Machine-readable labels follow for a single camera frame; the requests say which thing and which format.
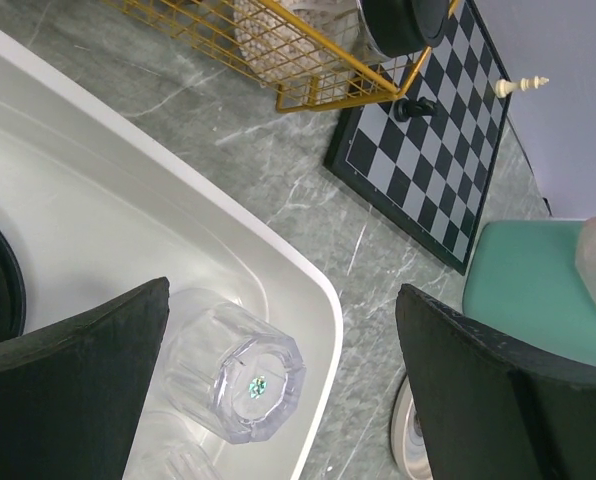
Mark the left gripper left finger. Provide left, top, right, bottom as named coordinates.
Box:
left=0, top=277, right=170, bottom=479

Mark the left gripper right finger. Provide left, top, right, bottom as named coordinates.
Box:
left=395, top=284, right=596, bottom=479

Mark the black lid spice jar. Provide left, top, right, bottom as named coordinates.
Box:
left=233, top=1, right=450, bottom=85

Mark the black chess piece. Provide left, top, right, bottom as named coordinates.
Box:
left=393, top=97, right=437, bottom=122

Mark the yellow wire rack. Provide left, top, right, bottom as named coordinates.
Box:
left=111, top=1, right=458, bottom=113

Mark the white chess piece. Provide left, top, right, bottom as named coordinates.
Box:
left=494, top=76, right=549, bottom=99

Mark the beige blue ceramic plate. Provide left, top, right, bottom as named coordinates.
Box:
left=390, top=375, right=433, bottom=480

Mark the black white chessboard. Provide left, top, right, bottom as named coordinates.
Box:
left=324, top=1, right=509, bottom=274

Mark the clear plastic cup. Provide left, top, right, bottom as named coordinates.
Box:
left=153, top=288, right=306, bottom=444
left=123, top=411, right=222, bottom=480

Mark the white plastic tub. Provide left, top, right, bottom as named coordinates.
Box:
left=0, top=30, right=343, bottom=479

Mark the green trash bin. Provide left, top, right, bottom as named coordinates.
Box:
left=462, top=220, right=596, bottom=366

